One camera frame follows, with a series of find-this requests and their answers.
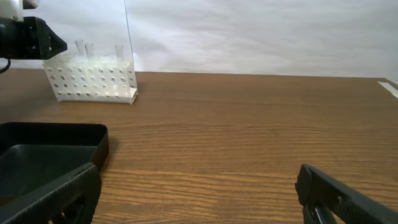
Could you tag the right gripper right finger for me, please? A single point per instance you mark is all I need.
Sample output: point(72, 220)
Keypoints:
point(342, 199)

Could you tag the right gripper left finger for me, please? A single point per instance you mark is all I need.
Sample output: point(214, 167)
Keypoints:
point(46, 199)

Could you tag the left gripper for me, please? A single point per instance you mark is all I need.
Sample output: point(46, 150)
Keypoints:
point(21, 39)

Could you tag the clear test tube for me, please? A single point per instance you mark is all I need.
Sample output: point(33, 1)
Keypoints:
point(89, 51)
point(119, 53)
point(80, 48)

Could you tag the black tray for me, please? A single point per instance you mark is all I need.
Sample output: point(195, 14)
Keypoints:
point(46, 161)

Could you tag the white test tube rack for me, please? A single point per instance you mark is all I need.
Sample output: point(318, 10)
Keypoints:
point(93, 84)

